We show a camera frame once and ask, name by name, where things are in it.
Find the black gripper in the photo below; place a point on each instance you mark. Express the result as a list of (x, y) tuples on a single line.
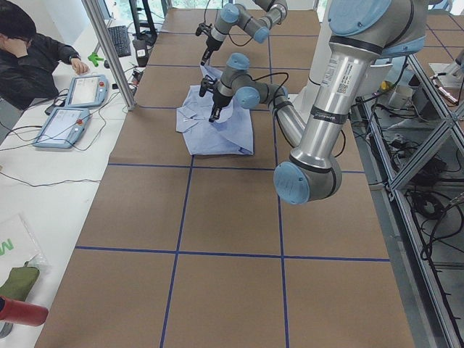
[(209, 46), (219, 100)]

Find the light blue striped shirt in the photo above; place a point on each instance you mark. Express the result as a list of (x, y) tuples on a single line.
[(231, 134)]

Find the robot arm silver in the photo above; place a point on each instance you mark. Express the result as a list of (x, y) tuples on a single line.
[(361, 33), (231, 15)]

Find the black keyboard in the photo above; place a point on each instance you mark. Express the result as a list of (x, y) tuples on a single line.
[(120, 40)]

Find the green plastic object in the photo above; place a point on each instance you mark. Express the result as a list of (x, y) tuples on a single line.
[(95, 59)]

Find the teach pendant far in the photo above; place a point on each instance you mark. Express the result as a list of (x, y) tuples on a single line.
[(87, 91)]

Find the teach pendant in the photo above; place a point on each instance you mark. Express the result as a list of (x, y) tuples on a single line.
[(63, 128), (87, 91)]

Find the teach pendant near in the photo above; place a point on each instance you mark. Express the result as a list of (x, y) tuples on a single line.
[(63, 128)]

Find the seated person black jacket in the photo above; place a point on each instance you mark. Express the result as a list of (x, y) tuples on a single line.
[(28, 59)]

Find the white plastic bag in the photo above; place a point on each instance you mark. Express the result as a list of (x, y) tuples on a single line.
[(19, 247)]

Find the green round object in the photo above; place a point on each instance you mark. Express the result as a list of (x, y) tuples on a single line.
[(20, 282)]

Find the red bottle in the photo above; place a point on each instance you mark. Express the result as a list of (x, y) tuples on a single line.
[(23, 313)]

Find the grey aluminium frame post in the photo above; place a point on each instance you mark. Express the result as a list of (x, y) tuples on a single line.
[(100, 28)]

